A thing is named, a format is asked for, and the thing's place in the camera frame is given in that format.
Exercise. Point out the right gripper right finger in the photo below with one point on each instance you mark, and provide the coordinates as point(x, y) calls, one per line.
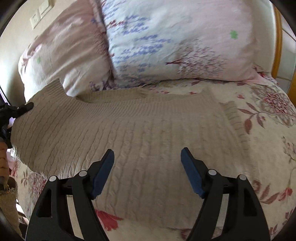
point(245, 218)

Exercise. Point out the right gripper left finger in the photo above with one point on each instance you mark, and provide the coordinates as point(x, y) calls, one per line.
point(50, 219)

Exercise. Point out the beige cable-knit sweater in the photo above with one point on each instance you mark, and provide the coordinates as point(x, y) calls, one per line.
point(63, 135)

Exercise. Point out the person's left hand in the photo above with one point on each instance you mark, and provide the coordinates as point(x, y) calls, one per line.
point(4, 167)

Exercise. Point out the pink floral pillow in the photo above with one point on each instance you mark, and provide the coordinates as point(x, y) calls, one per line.
point(73, 49)

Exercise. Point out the floral bed sheet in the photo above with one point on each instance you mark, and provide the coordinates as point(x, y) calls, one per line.
point(268, 119)

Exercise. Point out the blue lavender print pillow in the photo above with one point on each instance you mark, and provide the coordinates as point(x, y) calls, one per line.
point(152, 41)

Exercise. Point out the white wall socket plate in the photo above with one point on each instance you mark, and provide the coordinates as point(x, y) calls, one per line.
point(35, 19)

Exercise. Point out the white wall switch plate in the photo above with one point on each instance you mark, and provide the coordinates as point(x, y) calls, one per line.
point(45, 7)

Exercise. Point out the wooden headboard frame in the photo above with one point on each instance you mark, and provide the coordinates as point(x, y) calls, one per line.
point(283, 70)

